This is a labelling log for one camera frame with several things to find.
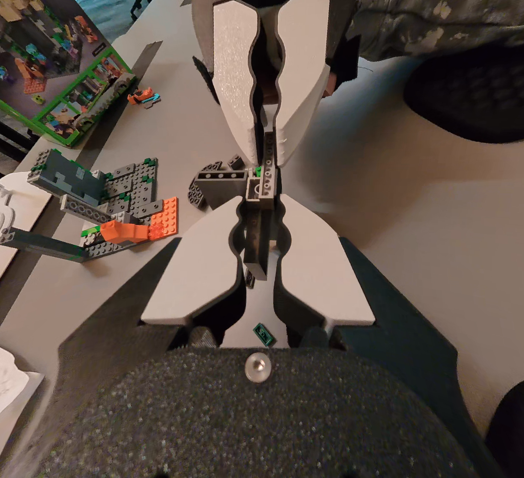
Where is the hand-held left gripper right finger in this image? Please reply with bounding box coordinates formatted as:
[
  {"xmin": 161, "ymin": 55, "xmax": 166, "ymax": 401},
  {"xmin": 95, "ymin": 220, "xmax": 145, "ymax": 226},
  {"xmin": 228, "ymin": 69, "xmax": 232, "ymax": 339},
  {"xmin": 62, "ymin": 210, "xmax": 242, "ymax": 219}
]
[{"xmin": 273, "ymin": 195, "xmax": 376, "ymax": 345}]

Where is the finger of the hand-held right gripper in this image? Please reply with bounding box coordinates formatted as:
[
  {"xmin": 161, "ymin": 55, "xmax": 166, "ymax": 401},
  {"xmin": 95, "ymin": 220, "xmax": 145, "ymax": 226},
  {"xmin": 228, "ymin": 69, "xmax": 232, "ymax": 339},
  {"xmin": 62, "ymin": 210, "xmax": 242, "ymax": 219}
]
[
  {"xmin": 272, "ymin": 0, "xmax": 332, "ymax": 168},
  {"xmin": 213, "ymin": 0, "xmax": 264, "ymax": 163}
]

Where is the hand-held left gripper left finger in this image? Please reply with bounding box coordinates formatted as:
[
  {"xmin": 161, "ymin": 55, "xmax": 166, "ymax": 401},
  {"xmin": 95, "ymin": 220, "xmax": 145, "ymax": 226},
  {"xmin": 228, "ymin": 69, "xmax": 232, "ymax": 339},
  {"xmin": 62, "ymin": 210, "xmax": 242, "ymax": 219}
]
[{"xmin": 140, "ymin": 195, "xmax": 246, "ymax": 343}]

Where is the black quarter-round lego plate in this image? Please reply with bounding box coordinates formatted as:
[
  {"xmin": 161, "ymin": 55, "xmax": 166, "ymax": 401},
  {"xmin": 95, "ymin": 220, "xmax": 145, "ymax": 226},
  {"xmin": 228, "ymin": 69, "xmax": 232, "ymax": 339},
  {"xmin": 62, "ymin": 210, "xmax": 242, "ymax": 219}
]
[{"xmin": 188, "ymin": 161, "xmax": 224, "ymax": 212}]

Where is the dark green lego plate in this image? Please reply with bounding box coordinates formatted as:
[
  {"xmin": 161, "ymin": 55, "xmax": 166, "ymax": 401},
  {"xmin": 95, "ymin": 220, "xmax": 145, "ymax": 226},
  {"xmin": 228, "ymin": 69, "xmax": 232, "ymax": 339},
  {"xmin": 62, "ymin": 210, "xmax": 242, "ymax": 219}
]
[{"xmin": 253, "ymin": 322, "xmax": 275, "ymax": 347}]

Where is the green-topped dark lego wall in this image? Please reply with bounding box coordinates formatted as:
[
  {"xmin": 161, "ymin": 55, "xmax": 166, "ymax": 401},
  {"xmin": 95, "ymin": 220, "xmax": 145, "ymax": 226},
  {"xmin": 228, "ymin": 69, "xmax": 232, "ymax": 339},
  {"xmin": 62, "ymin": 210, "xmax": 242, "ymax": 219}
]
[{"xmin": 196, "ymin": 130, "xmax": 283, "ymax": 282}]

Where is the grey green lego building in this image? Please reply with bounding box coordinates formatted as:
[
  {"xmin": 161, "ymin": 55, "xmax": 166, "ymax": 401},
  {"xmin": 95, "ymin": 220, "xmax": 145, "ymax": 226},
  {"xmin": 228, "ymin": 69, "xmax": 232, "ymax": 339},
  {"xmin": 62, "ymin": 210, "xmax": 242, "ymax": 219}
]
[{"xmin": 0, "ymin": 148, "xmax": 180, "ymax": 263}]

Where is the torn printed paper bag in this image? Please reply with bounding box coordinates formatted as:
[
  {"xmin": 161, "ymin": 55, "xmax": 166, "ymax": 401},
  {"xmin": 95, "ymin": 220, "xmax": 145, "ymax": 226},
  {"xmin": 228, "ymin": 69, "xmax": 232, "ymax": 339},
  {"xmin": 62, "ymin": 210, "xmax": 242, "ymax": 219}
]
[{"xmin": 0, "ymin": 347, "xmax": 46, "ymax": 413}]

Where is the person's right forearm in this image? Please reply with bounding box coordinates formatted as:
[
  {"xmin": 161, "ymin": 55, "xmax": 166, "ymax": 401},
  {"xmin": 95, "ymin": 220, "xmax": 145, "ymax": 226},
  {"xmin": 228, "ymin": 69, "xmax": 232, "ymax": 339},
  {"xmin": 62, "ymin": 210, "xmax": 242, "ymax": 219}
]
[{"xmin": 352, "ymin": 0, "xmax": 524, "ymax": 63}]

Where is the green lego box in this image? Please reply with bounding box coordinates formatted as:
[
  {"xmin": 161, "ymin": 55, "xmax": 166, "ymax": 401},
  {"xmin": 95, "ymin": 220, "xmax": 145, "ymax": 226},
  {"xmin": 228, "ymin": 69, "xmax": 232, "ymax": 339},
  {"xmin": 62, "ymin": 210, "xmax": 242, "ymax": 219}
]
[{"xmin": 0, "ymin": 0, "xmax": 138, "ymax": 149}]

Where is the black chair armrest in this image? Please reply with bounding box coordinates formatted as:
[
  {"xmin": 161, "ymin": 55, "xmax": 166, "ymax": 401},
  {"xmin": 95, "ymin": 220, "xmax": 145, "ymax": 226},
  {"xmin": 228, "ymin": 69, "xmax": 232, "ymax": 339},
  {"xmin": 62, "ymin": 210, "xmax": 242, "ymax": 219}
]
[{"xmin": 403, "ymin": 44, "xmax": 524, "ymax": 144}]

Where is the white book stand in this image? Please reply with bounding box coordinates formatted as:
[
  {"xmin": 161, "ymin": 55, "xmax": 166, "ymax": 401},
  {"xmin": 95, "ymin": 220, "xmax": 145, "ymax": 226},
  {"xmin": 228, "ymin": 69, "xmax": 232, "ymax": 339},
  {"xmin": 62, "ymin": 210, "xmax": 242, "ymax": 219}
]
[{"xmin": 0, "ymin": 171, "xmax": 52, "ymax": 278}]

